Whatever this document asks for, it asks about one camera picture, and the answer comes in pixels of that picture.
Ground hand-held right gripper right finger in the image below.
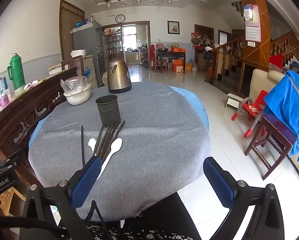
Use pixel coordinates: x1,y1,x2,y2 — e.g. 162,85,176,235
203,156,289,240

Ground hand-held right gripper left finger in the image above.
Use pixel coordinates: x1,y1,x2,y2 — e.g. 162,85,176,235
21,156,103,240

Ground long dark chopstick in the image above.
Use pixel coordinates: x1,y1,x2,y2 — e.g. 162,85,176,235
80,126,86,168

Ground white plastic spoon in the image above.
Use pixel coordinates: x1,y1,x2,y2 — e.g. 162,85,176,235
96,138,123,180
88,138,97,154

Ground bundle of dark chopsticks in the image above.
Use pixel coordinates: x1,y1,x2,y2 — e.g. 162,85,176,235
93,120,126,162

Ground dark grey utensil holder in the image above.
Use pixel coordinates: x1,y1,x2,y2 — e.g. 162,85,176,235
95,94,121,128

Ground person's black floral clothing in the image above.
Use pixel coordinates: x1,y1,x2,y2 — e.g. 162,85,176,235
57,192,202,240

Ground dark carved wooden sideboard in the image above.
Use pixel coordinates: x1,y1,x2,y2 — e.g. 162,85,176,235
0,66,78,188

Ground grey tablecloth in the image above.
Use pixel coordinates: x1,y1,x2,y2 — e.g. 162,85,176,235
28,81,211,222

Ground dark wooden stool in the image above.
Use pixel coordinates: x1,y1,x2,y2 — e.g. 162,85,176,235
244,114,298,180

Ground white step stool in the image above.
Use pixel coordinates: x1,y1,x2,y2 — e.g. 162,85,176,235
226,93,245,110

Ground blue tablecloth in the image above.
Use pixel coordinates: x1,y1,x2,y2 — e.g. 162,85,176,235
28,86,210,155

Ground white plastic basin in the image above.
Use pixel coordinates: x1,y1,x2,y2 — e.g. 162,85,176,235
63,84,91,106

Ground red plastic child chair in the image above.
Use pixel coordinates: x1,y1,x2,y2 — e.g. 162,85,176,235
231,90,268,138

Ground clear plastic wrapped bowl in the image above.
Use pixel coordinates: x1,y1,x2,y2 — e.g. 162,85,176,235
60,76,86,96

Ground white cloth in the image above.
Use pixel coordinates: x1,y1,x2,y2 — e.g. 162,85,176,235
24,80,41,90

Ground blue raincoat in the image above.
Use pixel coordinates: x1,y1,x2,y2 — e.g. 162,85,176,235
264,70,299,164

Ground green thermos flask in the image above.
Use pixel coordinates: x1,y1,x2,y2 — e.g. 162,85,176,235
7,53,26,92

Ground bronze electric kettle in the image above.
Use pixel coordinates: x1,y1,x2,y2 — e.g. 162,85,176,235
107,54,132,94

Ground white cabinet blue print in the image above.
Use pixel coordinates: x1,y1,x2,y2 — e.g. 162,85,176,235
79,55,98,89

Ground white cardboard box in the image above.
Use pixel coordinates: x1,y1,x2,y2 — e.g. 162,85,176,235
48,64,63,76

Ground dark wooden chair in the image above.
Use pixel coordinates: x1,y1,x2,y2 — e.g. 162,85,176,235
61,55,84,77

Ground tall orange box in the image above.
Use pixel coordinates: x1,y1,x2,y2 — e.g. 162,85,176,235
173,59,185,73

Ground wooden stair railing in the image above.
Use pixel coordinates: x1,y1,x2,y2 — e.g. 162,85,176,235
206,31,299,85

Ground small wooden chair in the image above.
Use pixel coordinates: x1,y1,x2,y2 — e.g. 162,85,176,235
152,59,168,73

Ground dark wooden side table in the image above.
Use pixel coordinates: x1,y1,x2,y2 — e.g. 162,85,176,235
156,51,186,73

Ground grey refrigerator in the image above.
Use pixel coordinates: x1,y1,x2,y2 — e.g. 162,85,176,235
71,21,107,88

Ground shelf of bottles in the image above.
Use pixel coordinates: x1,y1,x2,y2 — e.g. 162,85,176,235
103,26,122,55

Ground hanging woven hats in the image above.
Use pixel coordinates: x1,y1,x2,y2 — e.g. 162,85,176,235
191,31,210,47

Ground brown striped door curtain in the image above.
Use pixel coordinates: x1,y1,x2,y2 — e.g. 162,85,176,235
59,0,85,60

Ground white hanging pouch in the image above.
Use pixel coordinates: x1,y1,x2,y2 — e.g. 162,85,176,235
242,4,253,20

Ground wall calendar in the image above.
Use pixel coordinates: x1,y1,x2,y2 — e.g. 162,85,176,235
245,5,261,42

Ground framed wall picture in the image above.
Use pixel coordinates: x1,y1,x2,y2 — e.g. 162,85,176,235
167,21,180,34

